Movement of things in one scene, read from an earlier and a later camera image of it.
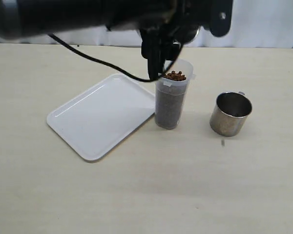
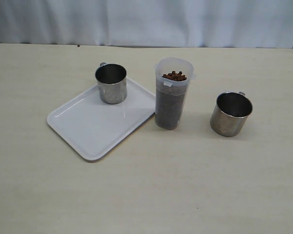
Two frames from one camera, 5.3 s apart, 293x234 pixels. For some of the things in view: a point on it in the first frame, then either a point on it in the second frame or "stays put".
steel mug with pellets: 189,33 → 112,79
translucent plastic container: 171,94 stays put
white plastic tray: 96,120 stays put
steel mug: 230,114 stays put
